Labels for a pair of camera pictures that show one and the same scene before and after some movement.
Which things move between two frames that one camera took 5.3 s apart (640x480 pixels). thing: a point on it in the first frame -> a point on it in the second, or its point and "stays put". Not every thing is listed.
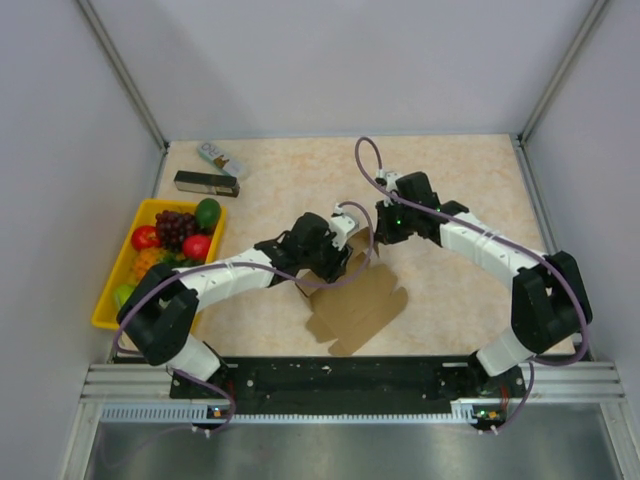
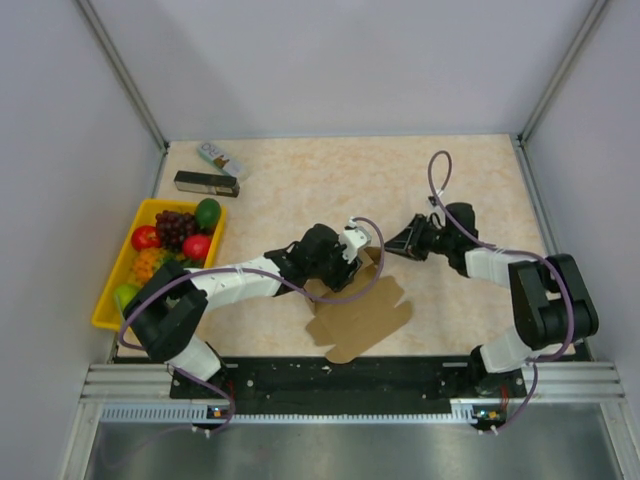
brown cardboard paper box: x=358 y=313 stays put
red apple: x=196 y=246 stays put
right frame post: x=593 y=16 stays put
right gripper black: x=384 y=233 -> x=408 y=241
